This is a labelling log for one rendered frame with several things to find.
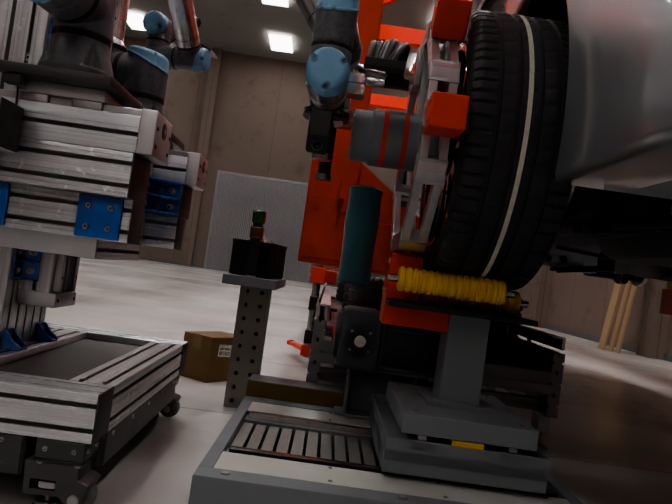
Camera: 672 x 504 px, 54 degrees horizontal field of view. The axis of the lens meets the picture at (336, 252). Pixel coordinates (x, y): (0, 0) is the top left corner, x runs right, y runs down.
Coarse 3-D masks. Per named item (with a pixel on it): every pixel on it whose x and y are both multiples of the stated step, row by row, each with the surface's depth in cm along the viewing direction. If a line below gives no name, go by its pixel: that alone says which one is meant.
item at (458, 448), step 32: (384, 416) 174; (384, 448) 144; (416, 448) 144; (448, 448) 144; (480, 448) 144; (512, 448) 145; (448, 480) 144; (480, 480) 144; (512, 480) 144; (544, 480) 144
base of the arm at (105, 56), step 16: (64, 32) 132; (80, 32) 132; (48, 48) 134; (64, 48) 131; (80, 48) 132; (96, 48) 134; (48, 64) 131; (64, 64) 130; (80, 64) 131; (96, 64) 134
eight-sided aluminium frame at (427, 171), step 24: (432, 48) 145; (456, 48) 146; (432, 72) 139; (456, 72) 139; (432, 168) 138; (408, 192) 188; (432, 192) 142; (408, 216) 147; (432, 216) 146; (408, 240) 152
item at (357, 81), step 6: (354, 72) 146; (360, 72) 147; (354, 78) 146; (360, 78) 146; (366, 78) 147; (348, 84) 146; (354, 84) 146; (360, 84) 146; (348, 90) 146; (354, 90) 146; (360, 90) 146; (348, 96) 149; (354, 96) 148; (360, 96) 148
